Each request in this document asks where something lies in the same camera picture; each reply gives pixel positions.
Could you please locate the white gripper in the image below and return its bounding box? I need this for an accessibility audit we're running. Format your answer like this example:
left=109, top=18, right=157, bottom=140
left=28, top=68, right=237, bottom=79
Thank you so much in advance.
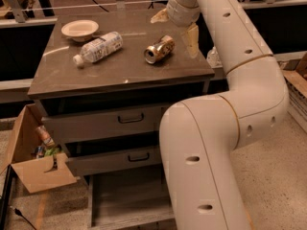
left=151, top=0, right=201, bottom=58

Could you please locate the orange soda can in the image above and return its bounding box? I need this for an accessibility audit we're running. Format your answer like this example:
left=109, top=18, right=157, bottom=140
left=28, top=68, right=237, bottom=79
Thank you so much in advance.
left=144, top=35, right=175, bottom=64

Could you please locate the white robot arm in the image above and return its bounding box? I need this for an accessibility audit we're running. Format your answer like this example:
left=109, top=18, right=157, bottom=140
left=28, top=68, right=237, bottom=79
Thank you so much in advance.
left=159, top=0, right=289, bottom=230

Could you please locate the grey drawer cabinet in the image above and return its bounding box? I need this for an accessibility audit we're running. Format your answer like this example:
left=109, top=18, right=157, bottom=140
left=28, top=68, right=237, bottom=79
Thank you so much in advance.
left=27, top=8, right=216, bottom=177

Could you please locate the grey top drawer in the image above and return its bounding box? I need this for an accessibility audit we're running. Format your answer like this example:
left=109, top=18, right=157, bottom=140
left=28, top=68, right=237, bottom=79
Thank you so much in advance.
left=42, top=103, right=169, bottom=144

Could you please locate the grey drawer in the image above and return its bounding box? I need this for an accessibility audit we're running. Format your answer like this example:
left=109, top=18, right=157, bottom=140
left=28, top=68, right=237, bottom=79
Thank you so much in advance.
left=66, top=146, right=161, bottom=176
left=88, top=164, right=177, bottom=230
left=42, top=103, right=169, bottom=144

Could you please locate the grey middle drawer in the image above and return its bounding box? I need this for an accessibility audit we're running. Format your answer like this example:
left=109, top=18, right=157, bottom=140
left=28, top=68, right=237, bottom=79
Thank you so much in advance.
left=66, top=146, right=161, bottom=176

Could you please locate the snack can in box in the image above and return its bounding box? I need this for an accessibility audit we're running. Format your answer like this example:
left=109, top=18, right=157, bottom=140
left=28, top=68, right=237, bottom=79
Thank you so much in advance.
left=35, top=126, right=56, bottom=148

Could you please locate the grey bottom drawer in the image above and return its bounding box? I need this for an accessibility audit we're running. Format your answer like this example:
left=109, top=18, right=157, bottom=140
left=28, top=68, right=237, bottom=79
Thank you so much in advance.
left=88, top=164, right=177, bottom=230

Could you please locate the left clear sanitizer bottle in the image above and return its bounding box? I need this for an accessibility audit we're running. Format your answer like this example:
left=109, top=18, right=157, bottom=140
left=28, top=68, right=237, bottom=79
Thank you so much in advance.
left=206, top=47, right=222, bottom=67

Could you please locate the clear plastic water bottle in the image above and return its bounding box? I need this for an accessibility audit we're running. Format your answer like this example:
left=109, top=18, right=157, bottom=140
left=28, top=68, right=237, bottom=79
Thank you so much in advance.
left=73, top=32, right=123, bottom=66

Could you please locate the white bowl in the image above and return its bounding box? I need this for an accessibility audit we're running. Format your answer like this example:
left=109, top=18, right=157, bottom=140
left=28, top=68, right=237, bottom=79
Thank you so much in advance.
left=61, top=20, right=99, bottom=42

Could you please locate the cardboard box at right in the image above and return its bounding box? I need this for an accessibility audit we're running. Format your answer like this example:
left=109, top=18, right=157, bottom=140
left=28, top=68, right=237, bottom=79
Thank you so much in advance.
left=283, top=53, right=307, bottom=132

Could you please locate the green snack bag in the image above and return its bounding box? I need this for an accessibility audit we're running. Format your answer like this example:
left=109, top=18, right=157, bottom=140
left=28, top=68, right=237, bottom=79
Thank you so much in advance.
left=44, top=147, right=61, bottom=156

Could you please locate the brown cardboard box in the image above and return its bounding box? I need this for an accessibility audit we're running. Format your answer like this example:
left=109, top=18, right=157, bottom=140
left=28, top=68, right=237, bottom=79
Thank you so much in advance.
left=1, top=104, right=77, bottom=193

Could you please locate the black cable on floor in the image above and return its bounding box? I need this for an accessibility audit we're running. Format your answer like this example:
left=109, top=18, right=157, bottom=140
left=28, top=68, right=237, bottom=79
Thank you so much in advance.
left=9, top=204, right=38, bottom=230

